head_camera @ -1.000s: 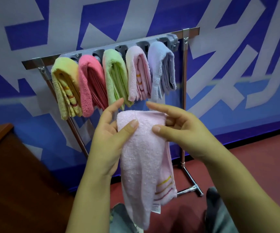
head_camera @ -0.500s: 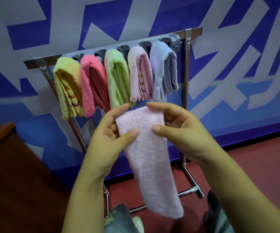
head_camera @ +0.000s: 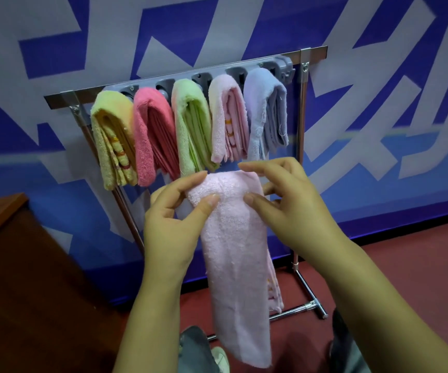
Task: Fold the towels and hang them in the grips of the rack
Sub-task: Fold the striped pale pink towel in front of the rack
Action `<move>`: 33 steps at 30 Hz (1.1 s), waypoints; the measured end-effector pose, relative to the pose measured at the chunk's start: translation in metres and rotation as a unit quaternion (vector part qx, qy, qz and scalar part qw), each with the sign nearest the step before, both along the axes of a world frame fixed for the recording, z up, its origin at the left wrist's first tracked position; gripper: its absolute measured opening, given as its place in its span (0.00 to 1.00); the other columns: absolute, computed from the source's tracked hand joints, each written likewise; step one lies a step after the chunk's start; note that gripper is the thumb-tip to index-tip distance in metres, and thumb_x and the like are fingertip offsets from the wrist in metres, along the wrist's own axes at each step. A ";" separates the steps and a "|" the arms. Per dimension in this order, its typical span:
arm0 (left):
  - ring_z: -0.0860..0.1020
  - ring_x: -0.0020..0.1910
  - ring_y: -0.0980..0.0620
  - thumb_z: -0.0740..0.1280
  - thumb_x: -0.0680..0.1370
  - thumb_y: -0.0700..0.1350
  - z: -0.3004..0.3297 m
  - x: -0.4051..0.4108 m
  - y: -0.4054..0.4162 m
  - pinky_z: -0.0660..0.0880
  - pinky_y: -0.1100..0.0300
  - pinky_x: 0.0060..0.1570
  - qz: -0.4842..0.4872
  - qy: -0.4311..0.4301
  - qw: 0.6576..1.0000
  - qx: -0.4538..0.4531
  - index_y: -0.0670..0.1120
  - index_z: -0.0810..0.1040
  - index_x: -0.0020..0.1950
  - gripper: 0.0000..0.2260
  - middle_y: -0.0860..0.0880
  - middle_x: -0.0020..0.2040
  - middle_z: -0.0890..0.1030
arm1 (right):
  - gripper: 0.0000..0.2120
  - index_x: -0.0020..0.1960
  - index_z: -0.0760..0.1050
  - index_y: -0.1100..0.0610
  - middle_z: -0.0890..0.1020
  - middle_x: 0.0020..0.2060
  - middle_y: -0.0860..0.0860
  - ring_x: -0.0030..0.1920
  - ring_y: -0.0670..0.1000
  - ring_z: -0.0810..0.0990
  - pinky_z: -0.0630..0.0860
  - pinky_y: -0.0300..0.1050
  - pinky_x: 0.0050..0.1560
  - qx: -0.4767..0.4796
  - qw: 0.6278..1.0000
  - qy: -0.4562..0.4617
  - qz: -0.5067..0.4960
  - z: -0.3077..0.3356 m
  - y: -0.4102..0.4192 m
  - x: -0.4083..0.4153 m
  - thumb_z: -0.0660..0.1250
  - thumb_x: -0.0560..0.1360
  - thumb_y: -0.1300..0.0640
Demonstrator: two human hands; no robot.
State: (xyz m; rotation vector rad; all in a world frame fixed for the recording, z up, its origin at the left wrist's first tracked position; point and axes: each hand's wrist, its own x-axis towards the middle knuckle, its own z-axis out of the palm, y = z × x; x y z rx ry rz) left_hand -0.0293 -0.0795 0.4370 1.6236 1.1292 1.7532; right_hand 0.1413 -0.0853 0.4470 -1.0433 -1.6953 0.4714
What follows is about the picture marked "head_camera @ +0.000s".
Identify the person's right hand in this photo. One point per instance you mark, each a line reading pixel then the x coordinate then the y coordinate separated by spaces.
pixel 301 213

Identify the person's left hand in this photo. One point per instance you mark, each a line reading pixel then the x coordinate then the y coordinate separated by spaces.
pixel 169 240

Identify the white pink patterned towel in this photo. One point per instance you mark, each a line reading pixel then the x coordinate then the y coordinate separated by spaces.
pixel 235 268
pixel 227 116

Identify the light blue towel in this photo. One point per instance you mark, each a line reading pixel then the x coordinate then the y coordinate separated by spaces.
pixel 264 112

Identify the light green towel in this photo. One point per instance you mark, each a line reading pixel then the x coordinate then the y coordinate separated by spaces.
pixel 191 128

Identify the yellow striped towel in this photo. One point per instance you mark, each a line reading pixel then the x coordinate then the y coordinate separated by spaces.
pixel 111 135

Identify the metal rack frame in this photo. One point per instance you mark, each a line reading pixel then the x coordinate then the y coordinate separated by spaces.
pixel 59 100

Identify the person's right forearm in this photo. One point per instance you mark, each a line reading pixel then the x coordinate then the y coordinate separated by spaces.
pixel 387 310

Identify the person's left leg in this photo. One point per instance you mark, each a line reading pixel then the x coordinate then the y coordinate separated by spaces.
pixel 194 351

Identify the person's leg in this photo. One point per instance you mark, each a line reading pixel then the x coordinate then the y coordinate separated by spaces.
pixel 194 351
pixel 344 349

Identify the person's right leg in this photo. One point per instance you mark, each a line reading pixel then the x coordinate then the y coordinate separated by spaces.
pixel 344 349

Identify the grey sneaker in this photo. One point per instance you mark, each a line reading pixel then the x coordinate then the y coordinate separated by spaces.
pixel 220 359

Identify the brown wooden cabinet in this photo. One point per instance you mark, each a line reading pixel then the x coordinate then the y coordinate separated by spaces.
pixel 26 295

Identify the blue white printed banner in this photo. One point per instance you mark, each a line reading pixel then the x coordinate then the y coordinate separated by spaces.
pixel 383 73

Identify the grey plastic hook rail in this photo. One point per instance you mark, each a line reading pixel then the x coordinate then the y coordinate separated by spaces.
pixel 286 67

